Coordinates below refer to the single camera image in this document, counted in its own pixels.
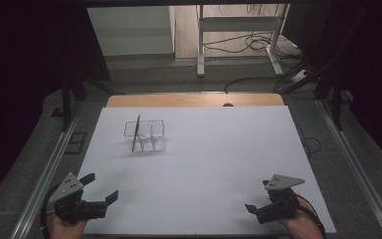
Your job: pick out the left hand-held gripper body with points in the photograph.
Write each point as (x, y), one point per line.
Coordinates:
(76, 207)

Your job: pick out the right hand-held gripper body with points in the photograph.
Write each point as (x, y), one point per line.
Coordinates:
(280, 202)

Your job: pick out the blue pencil with orange end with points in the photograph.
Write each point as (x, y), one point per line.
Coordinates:
(136, 132)

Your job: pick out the clear plastic compartment organizer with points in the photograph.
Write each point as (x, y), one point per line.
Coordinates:
(147, 136)

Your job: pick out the person's left hand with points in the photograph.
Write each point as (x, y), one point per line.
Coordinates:
(67, 229)

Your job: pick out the person's right hand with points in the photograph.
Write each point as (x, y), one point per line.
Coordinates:
(303, 224)

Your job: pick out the dark rectangular floor plate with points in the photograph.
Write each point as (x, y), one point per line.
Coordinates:
(75, 142)

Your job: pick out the white table cover sheet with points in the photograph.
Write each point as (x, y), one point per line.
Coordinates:
(212, 159)

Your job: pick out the black metal stand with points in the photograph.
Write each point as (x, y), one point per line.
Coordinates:
(67, 106)
(336, 103)

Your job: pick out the white power strip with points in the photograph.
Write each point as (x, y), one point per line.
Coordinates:
(299, 76)

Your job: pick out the white cabinet panel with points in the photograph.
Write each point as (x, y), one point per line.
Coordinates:
(131, 31)

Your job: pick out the aluminium rail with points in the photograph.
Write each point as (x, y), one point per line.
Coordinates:
(43, 179)
(354, 166)

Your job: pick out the small black floor bracket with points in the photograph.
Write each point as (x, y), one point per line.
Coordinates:
(57, 113)

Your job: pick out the white metal desk frame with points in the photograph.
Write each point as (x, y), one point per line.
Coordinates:
(200, 49)

